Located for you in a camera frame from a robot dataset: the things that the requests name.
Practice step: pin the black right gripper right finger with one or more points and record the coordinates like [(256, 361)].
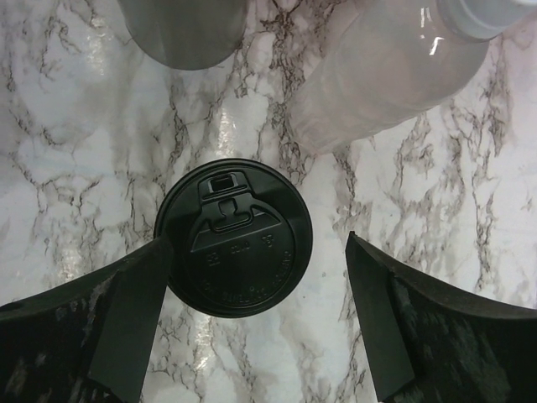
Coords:
[(429, 341)]

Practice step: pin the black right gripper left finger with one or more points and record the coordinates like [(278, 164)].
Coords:
[(90, 339)]

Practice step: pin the black cup lid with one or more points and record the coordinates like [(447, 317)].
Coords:
[(241, 235)]

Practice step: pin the clear water bottle blue cap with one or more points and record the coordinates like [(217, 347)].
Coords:
[(396, 60)]

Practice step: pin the grey metal straw holder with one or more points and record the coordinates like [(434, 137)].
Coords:
[(186, 35)]

